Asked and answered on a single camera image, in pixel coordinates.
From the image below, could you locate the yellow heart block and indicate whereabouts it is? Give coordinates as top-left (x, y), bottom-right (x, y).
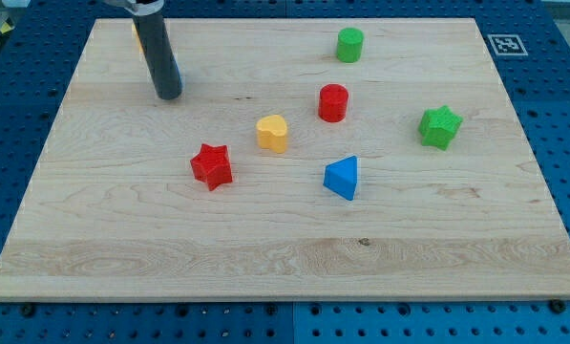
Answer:
top-left (256, 115), bottom-right (288, 153)

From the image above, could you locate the green cylinder block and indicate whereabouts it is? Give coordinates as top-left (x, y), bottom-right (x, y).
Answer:
top-left (336, 27), bottom-right (365, 63)

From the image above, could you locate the yellow hexagon block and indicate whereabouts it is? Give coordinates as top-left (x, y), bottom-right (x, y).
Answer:
top-left (132, 22), bottom-right (144, 54)

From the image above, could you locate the red star block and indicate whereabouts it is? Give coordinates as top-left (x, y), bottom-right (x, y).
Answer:
top-left (190, 143), bottom-right (233, 191)

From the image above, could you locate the green star block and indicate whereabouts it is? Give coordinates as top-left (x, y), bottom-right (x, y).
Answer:
top-left (418, 105), bottom-right (463, 151)

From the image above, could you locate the white fiducial marker tag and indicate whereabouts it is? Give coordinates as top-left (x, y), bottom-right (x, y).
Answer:
top-left (488, 33), bottom-right (528, 56)

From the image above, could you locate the wooden board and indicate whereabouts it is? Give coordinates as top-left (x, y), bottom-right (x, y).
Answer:
top-left (0, 18), bottom-right (570, 303)

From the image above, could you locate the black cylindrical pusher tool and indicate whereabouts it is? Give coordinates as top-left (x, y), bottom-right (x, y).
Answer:
top-left (133, 11), bottom-right (183, 100)

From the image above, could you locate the blue triangle block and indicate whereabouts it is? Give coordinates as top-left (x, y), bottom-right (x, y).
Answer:
top-left (323, 156), bottom-right (358, 201)

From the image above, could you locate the red cylinder block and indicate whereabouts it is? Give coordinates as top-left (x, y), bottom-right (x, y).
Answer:
top-left (318, 84), bottom-right (348, 122)

